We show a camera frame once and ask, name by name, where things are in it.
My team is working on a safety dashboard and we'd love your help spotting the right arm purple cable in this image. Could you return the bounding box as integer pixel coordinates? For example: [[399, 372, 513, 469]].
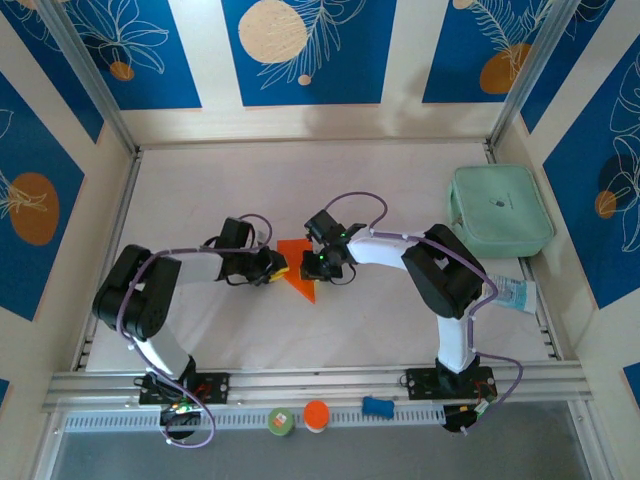
[[324, 191, 526, 436]]

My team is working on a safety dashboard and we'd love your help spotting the green round can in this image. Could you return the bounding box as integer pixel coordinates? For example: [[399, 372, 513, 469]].
[[267, 407, 296, 438]]

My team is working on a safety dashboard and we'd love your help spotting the white blue toothpaste tube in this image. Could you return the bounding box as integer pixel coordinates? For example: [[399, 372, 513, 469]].
[[487, 273, 539, 315]]

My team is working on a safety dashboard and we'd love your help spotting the aluminium table edge rail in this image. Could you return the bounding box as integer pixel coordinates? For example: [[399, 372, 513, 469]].
[[71, 149, 144, 372], [135, 139, 494, 151], [483, 142, 560, 362]]

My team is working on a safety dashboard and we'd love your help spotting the mint green zip pouch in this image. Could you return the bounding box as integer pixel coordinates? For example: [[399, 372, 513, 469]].
[[446, 164, 556, 260]]

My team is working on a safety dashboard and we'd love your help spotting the grey metal sheet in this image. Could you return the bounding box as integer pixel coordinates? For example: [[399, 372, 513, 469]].
[[47, 429, 596, 480]]

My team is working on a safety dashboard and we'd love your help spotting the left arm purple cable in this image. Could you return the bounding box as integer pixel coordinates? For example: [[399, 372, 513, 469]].
[[117, 213, 274, 449]]

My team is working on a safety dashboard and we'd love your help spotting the grey slotted cable duct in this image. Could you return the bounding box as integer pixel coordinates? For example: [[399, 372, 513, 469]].
[[62, 405, 447, 434]]

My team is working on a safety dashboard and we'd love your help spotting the aluminium frame post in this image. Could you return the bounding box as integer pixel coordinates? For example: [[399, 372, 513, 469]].
[[487, 0, 584, 151], [35, 0, 142, 157]]

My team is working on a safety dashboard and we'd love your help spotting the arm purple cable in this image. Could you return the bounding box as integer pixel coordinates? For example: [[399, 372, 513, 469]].
[[324, 191, 526, 436], [117, 213, 274, 449]]

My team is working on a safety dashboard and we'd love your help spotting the black controller module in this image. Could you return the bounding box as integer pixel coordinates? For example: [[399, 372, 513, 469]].
[[442, 397, 496, 437]]

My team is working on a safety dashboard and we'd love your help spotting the blue bone-shaped toy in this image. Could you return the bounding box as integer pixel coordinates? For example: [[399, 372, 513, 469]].
[[361, 395, 396, 417]]

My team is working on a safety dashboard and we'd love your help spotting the blue floral wall panel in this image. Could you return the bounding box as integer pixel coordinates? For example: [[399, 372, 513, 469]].
[[0, 69, 86, 322], [422, 0, 549, 105], [519, 0, 617, 135], [0, 0, 105, 145], [221, 0, 399, 108], [62, 0, 203, 112], [542, 47, 640, 311]]

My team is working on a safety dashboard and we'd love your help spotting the orange lid white jar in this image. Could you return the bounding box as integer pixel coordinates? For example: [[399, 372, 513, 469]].
[[302, 399, 331, 434]]

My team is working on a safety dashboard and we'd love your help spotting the wide aluminium mounting rail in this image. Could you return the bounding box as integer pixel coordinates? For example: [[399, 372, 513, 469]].
[[42, 360, 599, 414]]

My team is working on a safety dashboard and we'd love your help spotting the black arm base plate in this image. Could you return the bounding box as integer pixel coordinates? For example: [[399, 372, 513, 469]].
[[138, 371, 231, 406], [404, 366, 499, 402]]

